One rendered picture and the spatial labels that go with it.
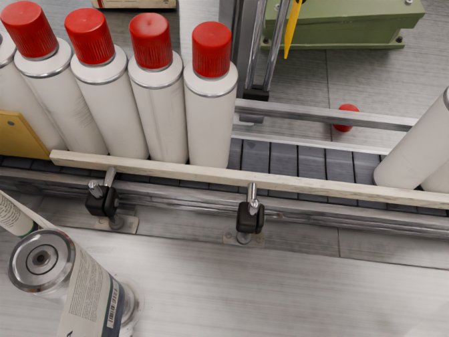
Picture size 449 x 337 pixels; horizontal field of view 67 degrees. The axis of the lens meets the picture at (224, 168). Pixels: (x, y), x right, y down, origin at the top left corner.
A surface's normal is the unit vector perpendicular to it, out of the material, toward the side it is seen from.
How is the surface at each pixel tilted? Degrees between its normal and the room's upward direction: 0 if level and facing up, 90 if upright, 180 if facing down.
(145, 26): 3
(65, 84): 90
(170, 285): 0
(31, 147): 90
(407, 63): 0
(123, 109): 90
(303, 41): 90
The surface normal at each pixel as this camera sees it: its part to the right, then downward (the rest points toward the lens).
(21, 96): 0.68, 0.66
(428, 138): -0.88, 0.39
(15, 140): -0.10, 0.86
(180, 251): 0.05, -0.49
